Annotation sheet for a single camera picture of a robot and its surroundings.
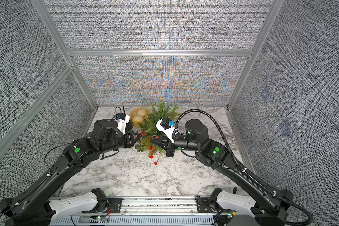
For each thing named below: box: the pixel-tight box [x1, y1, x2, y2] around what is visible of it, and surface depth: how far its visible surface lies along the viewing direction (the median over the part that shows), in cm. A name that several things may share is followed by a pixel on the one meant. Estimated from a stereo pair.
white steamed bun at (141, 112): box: [136, 108, 147, 118], surface depth 111 cm
